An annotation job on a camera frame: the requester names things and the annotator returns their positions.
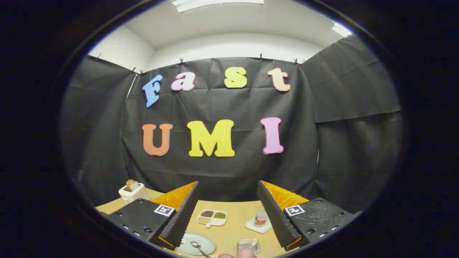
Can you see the white divided tray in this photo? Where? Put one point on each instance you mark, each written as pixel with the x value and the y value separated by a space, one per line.
pixel 216 223

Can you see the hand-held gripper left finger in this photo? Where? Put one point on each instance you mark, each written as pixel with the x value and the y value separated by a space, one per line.
pixel 183 218

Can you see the white square coaster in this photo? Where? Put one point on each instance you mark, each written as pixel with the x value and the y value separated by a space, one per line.
pixel 256 229

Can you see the toast bread slice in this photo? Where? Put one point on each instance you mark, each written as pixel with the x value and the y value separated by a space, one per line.
pixel 131 185

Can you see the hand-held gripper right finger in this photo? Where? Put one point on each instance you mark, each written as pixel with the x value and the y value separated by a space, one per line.
pixel 276 218

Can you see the pile of green beans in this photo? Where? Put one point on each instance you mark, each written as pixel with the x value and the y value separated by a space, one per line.
pixel 219 215

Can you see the pile of brown beans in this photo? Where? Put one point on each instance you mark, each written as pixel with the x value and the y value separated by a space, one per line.
pixel 207 213

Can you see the white toaster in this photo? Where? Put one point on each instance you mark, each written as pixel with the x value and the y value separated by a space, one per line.
pixel 134 195

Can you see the clear plastic water bottle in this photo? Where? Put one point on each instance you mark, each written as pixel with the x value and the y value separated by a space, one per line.
pixel 261 218

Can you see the row of small black clips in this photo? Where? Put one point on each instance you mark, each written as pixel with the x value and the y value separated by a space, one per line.
pixel 181 61

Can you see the pile of pale soybeans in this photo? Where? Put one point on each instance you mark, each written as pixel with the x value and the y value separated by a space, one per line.
pixel 204 220

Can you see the ceiling light panel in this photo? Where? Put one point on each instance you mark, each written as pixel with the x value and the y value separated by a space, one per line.
pixel 341 29

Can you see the light green plate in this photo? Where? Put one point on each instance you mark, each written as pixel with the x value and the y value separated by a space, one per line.
pixel 201 238

